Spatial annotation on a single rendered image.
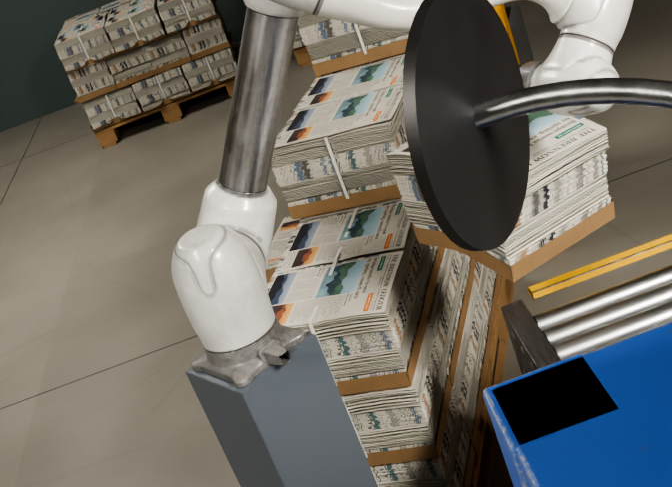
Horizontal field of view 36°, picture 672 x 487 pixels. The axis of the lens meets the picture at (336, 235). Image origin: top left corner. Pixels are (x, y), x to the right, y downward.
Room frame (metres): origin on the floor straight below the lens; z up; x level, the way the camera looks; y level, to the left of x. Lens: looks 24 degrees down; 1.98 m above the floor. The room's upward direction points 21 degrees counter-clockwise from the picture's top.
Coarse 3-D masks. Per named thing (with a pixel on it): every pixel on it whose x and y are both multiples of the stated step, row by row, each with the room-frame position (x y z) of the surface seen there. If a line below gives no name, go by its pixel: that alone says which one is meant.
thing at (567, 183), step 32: (544, 128) 1.93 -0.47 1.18; (576, 128) 1.89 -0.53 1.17; (544, 160) 1.81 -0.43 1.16; (576, 160) 1.84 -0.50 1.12; (544, 192) 1.82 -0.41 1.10; (576, 192) 1.86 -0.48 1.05; (608, 192) 1.90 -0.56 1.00; (544, 224) 1.83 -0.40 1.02; (576, 224) 1.86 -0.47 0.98; (512, 256) 1.80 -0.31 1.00
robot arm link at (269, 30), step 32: (256, 0) 1.91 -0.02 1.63; (256, 32) 1.92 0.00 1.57; (288, 32) 1.92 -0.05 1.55; (256, 64) 1.92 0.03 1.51; (288, 64) 1.95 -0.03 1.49; (256, 96) 1.93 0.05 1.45; (256, 128) 1.93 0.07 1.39; (224, 160) 1.97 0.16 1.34; (256, 160) 1.94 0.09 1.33; (224, 192) 1.96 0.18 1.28; (256, 192) 1.95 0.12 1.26; (224, 224) 1.92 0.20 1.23; (256, 224) 1.92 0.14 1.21
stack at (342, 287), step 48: (336, 240) 2.55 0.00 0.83; (384, 240) 2.44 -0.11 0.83; (288, 288) 2.37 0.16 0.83; (336, 288) 2.28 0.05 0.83; (384, 288) 2.19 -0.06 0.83; (480, 288) 2.94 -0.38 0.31; (336, 336) 2.14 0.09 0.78; (384, 336) 2.10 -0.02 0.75; (432, 336) 2.37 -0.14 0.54; (480, 336) 2.78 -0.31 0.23; (336, 384) 2.16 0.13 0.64; (432, 384) 2.22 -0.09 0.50; (384, 432) 2.14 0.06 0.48; (432, 432) 2.11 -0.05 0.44; (480, 432) 2.48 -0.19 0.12; (384, 480) 2.16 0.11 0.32; (432, 480) 2.11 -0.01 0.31; (480, 480) 2.39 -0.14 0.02
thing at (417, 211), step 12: (396, 156) 2.10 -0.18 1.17; (408, 156) 2.04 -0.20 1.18; (396, 168) 2.11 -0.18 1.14; (408, 168) 2.06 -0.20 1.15; (396, 180) 2.13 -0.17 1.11; (408, 180) 2.08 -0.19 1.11; (408, 192) 2.09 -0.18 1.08; (420, 192) 2.04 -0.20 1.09; (408, 204) 2.10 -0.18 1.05; (420, 204) 2.05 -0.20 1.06; (408, 216) 2.11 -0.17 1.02; (420, 216) 2.06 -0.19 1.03; (432, 216) 2.02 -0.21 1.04; (432, 228) 2.04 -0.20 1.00
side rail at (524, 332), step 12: (504, 312) 1.94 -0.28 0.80; (516, 312) 1.92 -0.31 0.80; (528, 312) 1.90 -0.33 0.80; (516, 324) 1.87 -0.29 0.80; (528, 324) 1.86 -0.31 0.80; (516, 336) 1.85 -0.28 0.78; (528, 336) 1.81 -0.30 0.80; (540, 336) 1.80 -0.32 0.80; (516, 348) 1.91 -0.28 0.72; (528, 348) 1.77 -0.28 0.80; (540, 348) 1.76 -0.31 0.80; (552, 348) 1.74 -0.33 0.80; (528, 360) 1.79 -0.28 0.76; (540, 360) 1.72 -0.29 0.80; (552, 360) 1.70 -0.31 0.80; (528, 372) 1.84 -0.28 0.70
